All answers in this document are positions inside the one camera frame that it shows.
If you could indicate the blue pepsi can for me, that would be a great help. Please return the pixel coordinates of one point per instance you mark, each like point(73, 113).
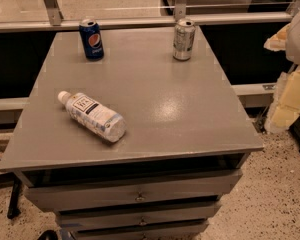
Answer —
point(91, 39)

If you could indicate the bottom grey drawer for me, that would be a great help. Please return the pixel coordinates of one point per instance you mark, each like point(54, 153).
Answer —
point(145, 232)

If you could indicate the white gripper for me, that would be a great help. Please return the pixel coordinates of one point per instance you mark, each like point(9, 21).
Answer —
point(284, 107)

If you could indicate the grey drawer cabinet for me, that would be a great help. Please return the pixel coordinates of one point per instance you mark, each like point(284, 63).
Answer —
point(182, 117)

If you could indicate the top grey drawer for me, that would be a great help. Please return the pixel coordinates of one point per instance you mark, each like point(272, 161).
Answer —
point(135, 191)

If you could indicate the clear plastic bottle white cap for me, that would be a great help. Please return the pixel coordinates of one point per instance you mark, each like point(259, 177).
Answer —
point(96, 117)

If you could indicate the black stand leg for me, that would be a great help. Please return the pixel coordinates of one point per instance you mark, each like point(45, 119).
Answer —
point(13, 210)

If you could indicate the middle grey drawer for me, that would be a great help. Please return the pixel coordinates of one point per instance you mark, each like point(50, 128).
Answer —
point(138, 216)

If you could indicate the metal railing frame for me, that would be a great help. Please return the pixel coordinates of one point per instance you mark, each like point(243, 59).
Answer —
point(65, 15)

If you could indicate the silver green 7up can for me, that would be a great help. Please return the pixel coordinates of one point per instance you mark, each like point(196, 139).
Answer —
point(184, 33)

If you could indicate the grey drawer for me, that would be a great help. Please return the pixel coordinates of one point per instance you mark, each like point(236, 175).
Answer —
point(145, 232)
point(138, 216)
point(135, 191)

